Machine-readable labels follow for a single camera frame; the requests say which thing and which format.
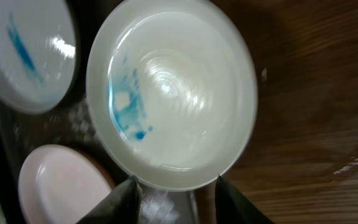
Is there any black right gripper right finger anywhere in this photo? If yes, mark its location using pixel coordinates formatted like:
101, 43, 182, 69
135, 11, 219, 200
215, 176, 274, 224

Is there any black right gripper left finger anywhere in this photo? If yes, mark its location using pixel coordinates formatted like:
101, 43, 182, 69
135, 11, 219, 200
76, 176, 142, 224

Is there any pinkish white plate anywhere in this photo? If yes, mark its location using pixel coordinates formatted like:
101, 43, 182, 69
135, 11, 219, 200
18, 144, 116, 223

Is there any white plate blue smear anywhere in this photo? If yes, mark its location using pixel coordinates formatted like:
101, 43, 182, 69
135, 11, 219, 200
86, 0, 257, 191

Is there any white plate blue streak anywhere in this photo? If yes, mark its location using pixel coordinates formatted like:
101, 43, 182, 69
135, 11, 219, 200
0, 0, 80, 114

